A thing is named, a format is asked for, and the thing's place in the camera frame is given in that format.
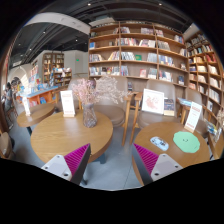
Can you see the round wooden table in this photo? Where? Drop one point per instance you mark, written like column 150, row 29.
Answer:
column 61, row 135
column 38, row 113
column 166, row 131

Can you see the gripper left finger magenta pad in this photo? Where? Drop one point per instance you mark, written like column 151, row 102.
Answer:
column 70, row 167

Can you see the far wooden bookshelf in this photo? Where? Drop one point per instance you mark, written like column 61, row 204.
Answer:
column 51, row 61

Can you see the beige armchair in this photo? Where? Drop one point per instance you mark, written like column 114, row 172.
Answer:
column 117, row 113
column 142, row 118

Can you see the white sign stand centre table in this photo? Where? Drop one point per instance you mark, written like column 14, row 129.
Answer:
column 67, row 103

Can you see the round wooden table left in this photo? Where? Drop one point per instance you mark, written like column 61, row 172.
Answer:
column 38, row 113

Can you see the orange blue display table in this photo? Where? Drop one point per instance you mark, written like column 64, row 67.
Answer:
column 41, row 96

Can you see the right wooden bookshelf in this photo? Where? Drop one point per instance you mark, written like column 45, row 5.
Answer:
column 206, row 75

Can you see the dark book on chair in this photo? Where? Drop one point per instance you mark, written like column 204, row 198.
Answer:
column 169, row 107

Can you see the dried pink flower bouquet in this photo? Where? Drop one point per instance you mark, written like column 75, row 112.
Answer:
column 96, row 90

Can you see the glass vase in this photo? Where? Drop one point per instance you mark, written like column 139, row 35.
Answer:
column 89, row 116

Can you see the white sign stand table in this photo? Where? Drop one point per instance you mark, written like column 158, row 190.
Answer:
column 26, row 106
column 67, row 103
column 193, row 117

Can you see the round wooden table centre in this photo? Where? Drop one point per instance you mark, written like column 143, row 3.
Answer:
column 61, row 135

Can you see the beige armchair right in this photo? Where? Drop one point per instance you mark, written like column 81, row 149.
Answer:
column 142, row 118

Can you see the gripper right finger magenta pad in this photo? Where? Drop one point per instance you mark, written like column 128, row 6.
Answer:
column 152, row 166

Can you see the beige armchair centre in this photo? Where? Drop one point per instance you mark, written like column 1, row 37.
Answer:
column 117, row 113

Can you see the green round mouse pad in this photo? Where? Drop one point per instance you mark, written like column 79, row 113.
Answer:
column 186, row 141

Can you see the person at left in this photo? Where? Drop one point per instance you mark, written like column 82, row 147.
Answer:
column 8, row 96

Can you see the round wooden table right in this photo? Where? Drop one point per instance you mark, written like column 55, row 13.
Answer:
column 166, row 131

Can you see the white sign stand left table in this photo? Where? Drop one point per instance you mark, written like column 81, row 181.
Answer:
column 26, row 106

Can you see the large wooden bookshelf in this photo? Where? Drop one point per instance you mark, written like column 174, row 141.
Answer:
column 139, row 51

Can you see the white sign stand right table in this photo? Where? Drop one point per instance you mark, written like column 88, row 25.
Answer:
column 193, row 117

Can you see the white computer mouse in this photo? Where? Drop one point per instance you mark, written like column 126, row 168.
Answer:
column 160, row 143

